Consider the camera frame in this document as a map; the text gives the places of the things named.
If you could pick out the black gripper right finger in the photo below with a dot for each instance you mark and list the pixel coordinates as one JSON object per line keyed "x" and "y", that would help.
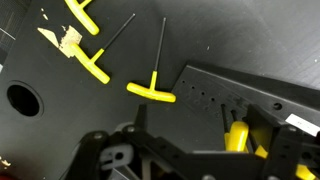
{"x": 286, "y": 156}

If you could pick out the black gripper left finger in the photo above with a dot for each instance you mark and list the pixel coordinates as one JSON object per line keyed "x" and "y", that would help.
{"x": 86, "y": 156}

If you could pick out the black stand for yellow keys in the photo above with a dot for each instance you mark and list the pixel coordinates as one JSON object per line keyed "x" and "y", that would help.
{"x": 233, "y": 90}

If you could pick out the tan torn tape scrap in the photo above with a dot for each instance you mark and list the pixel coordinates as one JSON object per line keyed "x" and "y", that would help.
{"x": 68, "y": 40}

